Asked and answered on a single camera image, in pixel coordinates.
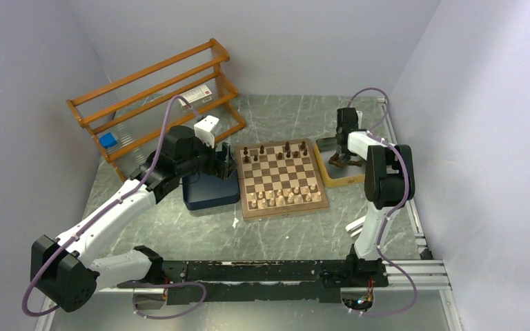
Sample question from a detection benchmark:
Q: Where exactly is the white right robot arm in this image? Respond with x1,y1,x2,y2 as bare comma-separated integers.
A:
328,107,415,261

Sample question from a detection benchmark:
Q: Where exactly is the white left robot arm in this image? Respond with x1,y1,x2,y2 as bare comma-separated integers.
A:
23,117,233,317

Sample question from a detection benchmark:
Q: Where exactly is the wooden chess board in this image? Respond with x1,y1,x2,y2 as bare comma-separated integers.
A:
234,139,329,220

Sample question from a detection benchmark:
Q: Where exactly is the light chess pieces row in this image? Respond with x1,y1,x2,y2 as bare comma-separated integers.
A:
244,184,328,211

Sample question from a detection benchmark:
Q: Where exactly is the blue metal tin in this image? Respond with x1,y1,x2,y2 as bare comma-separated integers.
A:
181,164,240,211

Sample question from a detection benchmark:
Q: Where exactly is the white red box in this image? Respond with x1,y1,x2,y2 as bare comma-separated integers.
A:
177,84,213,113

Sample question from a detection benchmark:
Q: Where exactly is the orange wooden rack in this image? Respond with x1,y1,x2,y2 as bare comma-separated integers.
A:
66,38,246,181

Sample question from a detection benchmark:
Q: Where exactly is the blue small object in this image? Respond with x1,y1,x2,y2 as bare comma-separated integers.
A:
99,132,118,149

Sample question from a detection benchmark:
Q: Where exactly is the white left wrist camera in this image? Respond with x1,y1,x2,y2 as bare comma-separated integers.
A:
193,115,219,148

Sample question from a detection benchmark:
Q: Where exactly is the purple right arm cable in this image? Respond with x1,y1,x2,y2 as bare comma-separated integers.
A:
344,86,418,317

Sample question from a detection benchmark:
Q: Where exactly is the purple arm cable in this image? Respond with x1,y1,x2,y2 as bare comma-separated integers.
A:
21,95,207,321
344,86,418,317

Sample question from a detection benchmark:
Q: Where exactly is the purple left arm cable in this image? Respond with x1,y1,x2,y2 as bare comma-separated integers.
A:
21,95,207,321

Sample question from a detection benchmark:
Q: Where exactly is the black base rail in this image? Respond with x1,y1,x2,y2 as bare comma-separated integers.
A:
132,258,390,307

